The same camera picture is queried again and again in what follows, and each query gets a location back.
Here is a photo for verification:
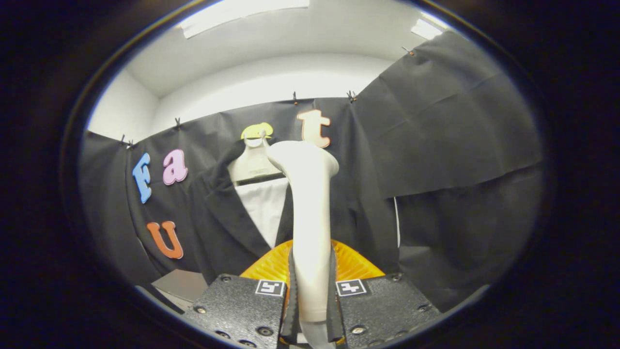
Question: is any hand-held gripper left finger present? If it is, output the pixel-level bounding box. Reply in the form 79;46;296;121
182;239;299;349

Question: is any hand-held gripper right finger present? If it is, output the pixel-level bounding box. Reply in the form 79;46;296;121
325;239;442;348

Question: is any black jacket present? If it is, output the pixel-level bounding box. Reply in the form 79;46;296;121
188;137;401;286

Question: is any white steamer hose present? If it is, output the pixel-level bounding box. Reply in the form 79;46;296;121
296;321;335;349

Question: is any white garment steamer handle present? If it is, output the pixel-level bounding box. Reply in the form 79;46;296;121
266;140;340;323

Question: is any white cloth under jacket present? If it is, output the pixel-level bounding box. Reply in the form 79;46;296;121
236;177;290;249

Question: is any white hanger head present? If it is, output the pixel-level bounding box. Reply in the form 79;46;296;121
228;130;284;185

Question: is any black backdrop cloth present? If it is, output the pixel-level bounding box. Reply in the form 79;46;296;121
77;30;544;313

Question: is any row of small backdrop clips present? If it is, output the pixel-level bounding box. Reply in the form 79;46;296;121
119;46;415;148

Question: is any small ceiling light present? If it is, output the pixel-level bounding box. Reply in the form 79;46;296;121
411;12;451;40

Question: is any long ceiling light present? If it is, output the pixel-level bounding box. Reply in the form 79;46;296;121
177;0;310;39

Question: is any thin white cord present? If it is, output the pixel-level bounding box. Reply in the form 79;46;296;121
393;196;402;249

